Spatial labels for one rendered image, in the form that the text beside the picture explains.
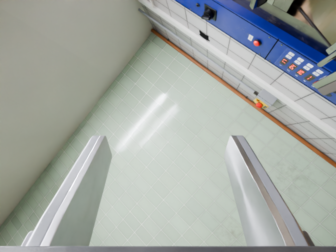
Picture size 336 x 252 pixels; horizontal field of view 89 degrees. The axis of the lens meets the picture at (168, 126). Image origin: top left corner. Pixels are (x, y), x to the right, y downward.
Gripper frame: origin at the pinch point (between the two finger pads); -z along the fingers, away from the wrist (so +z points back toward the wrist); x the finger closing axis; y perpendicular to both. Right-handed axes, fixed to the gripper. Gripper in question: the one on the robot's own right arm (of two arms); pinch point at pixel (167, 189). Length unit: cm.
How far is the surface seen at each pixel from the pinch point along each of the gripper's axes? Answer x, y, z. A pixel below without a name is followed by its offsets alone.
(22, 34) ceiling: 75, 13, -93
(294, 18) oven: -39, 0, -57
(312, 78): -54, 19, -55
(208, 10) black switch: -17, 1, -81
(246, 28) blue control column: -30, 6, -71
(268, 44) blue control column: -38, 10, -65
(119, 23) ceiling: 36, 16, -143
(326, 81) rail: -40, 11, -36
